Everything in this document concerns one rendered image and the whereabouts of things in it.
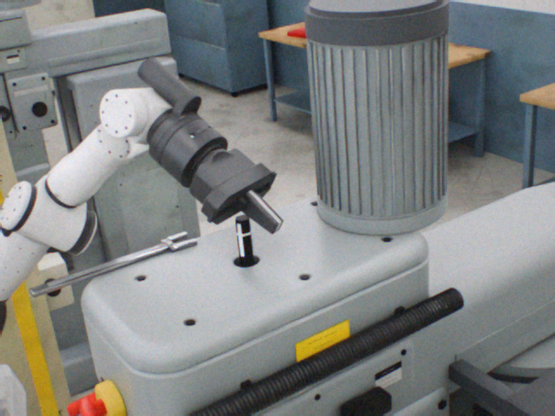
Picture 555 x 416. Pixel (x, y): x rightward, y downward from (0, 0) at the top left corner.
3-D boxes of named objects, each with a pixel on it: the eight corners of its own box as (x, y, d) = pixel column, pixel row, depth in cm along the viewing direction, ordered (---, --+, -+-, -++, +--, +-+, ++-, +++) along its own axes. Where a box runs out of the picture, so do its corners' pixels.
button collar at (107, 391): (116, 436, 100) (107, 399, 98) (99, 412, 105) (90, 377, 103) (130, 429, 101) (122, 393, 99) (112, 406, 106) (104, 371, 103)
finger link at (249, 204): (274, 236, 102) (241, 206, 104) (282, 219, 100) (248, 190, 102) (266, 240, 101) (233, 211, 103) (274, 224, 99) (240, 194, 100)
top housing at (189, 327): (164, 472, 94) (143, 366, 87) (86, 372, 114) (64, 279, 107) (441, 328, 116) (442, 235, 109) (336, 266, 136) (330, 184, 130)
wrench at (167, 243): (35, 302, 102) (34, 296, 102) (27, 289, 105) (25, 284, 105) (197, 244, 113) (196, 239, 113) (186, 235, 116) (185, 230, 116)
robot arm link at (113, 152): (157, 118, 104) (101, 171, 111) (196, 113, 111) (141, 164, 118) (133, 79, 105) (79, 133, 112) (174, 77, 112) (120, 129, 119)
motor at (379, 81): (375, 250, 107) (366, 19, 94) (292, 206, 122) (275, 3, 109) (475, 207, 117) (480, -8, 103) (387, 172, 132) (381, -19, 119)
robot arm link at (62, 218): (136, 148, 119) (68, 211, 129) (79, 119, 113) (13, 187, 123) (135, 200, 113) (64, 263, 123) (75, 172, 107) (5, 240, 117)
